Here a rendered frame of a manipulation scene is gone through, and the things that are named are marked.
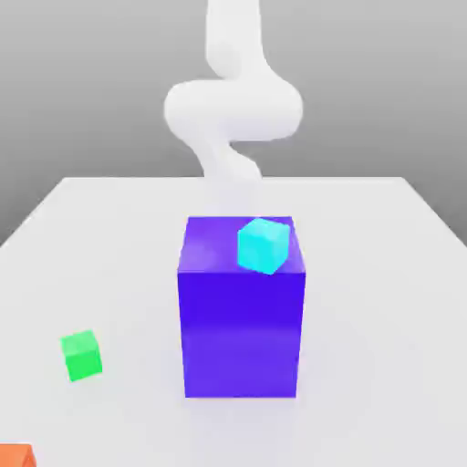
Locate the small cyan cube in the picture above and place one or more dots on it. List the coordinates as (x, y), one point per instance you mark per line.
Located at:
(262, 246)

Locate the large purple box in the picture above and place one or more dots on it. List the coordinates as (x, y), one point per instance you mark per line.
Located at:
(239, 328)

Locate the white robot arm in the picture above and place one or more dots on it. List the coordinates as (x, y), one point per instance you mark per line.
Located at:
(233, 109)

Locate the small green cube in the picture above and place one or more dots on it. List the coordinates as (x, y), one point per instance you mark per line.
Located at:
(82, 357)

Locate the small orange cube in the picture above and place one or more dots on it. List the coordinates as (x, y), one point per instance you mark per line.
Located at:
(16, 456)

